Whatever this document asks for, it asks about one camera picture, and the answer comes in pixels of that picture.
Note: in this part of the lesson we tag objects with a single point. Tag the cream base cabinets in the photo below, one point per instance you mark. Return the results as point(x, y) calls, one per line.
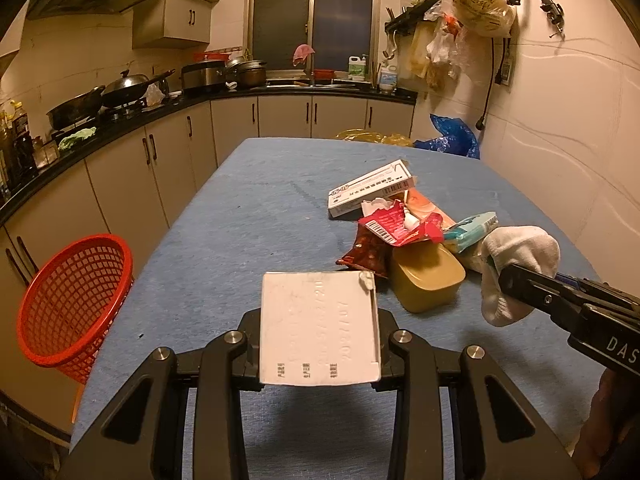
point(125, 180)

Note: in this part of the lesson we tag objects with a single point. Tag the person's right forearm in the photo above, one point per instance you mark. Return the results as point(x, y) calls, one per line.
point(607, 430)

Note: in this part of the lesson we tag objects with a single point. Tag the small cream wall cabinet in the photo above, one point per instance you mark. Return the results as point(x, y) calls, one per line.
point(175, 20)

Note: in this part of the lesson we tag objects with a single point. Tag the yellow plastic bag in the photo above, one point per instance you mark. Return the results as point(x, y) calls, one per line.
point(370, 137)

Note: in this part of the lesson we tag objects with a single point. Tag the blue tablecloth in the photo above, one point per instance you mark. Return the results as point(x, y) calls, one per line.
point(250, 210)

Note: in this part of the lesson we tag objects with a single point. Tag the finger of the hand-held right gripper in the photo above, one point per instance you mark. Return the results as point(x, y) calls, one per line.
point(575, 282)
point(535, 295)

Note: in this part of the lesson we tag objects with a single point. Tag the green cloth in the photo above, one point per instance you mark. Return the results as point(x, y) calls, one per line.
point(77, 138)

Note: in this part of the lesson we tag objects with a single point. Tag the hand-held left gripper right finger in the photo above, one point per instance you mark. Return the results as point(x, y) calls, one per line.
point(387, 360)

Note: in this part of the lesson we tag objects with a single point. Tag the steel cooking pot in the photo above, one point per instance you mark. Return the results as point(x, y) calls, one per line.
point(247, 74)

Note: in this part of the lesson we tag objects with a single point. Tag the plain white cardboard box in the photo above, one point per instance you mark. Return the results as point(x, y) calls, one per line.
point(320, 330)

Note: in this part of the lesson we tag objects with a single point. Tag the dark sauce bottle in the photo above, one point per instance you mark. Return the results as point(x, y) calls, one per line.
point(22, 145)

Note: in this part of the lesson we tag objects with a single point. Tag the white plastic jug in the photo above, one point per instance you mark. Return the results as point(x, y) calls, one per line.
point(388, 79)

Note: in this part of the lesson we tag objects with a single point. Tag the pink cloth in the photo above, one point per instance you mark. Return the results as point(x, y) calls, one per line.
point(303, 54)

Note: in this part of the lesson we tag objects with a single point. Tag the white medicine box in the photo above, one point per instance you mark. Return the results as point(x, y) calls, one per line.
point(370, 190)

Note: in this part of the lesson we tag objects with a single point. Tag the white sock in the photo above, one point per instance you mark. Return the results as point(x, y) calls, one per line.
point(520, 247)

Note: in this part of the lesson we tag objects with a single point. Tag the blue plastic bag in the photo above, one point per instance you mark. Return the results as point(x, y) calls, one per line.
point(452, 135)

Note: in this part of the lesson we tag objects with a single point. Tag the teal tissue packet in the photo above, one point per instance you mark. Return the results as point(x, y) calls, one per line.
point(470, 227)

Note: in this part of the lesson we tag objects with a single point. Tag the kitchen faucet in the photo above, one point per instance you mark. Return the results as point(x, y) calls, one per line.
point(312, 72)

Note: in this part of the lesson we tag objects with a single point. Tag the dark red snack wrapper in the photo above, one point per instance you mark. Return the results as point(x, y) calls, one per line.
point(367, 255)

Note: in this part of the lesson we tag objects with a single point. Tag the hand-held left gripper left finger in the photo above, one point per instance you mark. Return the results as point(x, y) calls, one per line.
point(250, 360)

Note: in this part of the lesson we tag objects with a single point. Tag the dark kitchen window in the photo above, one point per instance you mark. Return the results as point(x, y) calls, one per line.
point(310, 10)

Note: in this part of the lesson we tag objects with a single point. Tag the black wall rack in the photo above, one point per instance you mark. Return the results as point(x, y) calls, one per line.
point(405, 17)

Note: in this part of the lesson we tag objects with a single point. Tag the black wok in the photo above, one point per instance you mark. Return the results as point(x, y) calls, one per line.
point(75, 107)

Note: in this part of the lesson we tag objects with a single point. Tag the red basin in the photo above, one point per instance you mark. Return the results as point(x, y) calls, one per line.
point(212, 56)

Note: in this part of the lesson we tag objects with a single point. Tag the red plastic mesh basket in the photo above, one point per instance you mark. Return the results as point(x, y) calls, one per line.
point(75, 305)

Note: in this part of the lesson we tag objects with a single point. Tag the yellow plastic container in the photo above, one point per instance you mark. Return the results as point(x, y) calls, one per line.
point(425, 275)

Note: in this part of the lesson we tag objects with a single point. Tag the orange cardboard box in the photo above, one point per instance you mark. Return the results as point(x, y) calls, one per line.
point(425, 205)

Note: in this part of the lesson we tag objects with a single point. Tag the torn red barcode packet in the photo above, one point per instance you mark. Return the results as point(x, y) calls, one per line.
point(395, 227)

